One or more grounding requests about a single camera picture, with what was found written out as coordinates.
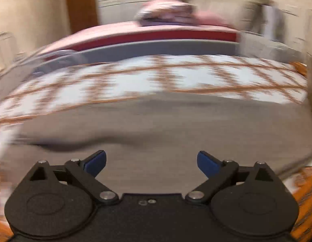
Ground brown wooden door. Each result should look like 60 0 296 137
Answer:
64 0 98 34

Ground orange white patterned bedsheet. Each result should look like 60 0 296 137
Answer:
0 54 312 242

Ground white nightstand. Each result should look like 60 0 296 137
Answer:
239 30 298 63

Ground beige padded headboard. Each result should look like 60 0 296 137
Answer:
196 0 275 31

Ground grey pants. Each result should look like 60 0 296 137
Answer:
0 91 312 197

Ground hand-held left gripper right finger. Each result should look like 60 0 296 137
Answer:
185 151 283 204

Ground white sliding door wardrobe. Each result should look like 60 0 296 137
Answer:
94 0 189 26

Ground pink pillow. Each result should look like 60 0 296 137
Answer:
194 10 235 28

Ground double bed with pink sheet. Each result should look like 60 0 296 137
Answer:
37 20 241 66

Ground white box with pear print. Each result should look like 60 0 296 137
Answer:
262 4 283 42

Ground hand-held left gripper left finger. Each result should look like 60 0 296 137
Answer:
30 150 119 204

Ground folded pink quilt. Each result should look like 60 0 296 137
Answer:
134 0 197 27

